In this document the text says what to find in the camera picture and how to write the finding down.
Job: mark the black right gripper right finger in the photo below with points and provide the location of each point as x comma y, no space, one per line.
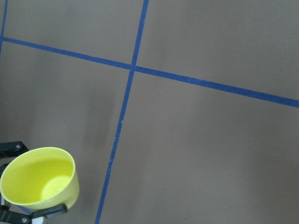
36,217

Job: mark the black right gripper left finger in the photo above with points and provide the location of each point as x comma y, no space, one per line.
12,149

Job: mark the yellow plastic cup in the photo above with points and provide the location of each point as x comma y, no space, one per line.
41,178

